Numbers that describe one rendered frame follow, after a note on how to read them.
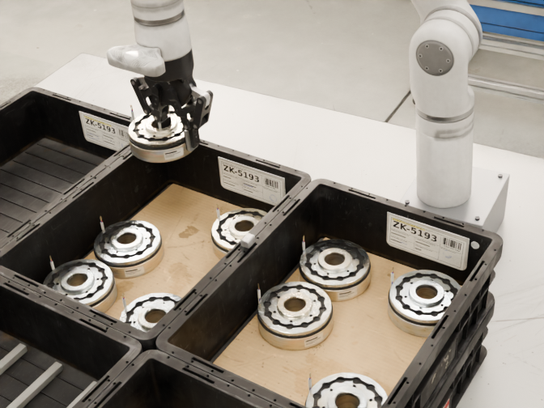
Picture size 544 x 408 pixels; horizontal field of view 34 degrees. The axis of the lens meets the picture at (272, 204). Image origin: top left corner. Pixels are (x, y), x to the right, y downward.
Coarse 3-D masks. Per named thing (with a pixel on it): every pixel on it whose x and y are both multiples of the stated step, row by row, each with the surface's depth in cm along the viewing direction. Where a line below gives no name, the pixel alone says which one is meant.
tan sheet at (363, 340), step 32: (384, 288) 126; (256, 320) 122; (352, 320) 121; (384, 320) 121; (224, 352) 118; (256, 352) 118; (288, 352) 117; (320, 352) 117; (352, 352) 117; (384, 352) 116; (416, 352) 116; (288, 384) 113; (384, 384) 112
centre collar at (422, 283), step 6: (420, 282) 121; (426, 282) 121; (432, 282) 121; (414, 288) 120; (432, 288) 121; (438, 288) 120; (414, 294) 120; (438, 294) 119; (414, 300) 119; (420, 300) 118; (426, 300) 118; (432, 300) 118; (438, 300) 118; (426, 306) 118
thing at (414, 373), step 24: (312, 192) 129; (360, 192) 128; (288, 216) 125; (432, 216) 123; (264, 240) 121; (240, 264) 117; (480, 264) 114; (216, 288) 113; (480, 288) 114; (192, 312) 110; (456, 312) 107; (168, 336) 107; (432, 336) 105; (192, 360) 104; (432, 360) 104; (240, 384) 100; (408, 384) 99
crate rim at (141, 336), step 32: (128, 160) 139; (256, 160) 137; (288, 192) 129; (32, 224) 126; (256, 224) 123; (0, 256) 121; (224, 256) 118; (32, 288) 115; (192, 288) 114; (96, 320) 110; (160, 320) 109
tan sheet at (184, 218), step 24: (168, 192) 148; (192, 192) 147; (144, 216) 143; (168, 216) 142; (192, 216) 142; (216, 216) 142; (168, 240) 138; (192, 240) 137; (168, 264) 133; (192, 264) 133; (120, 288) 129; (144, 288) 129; (168, 288) 129; (120, 312) 125
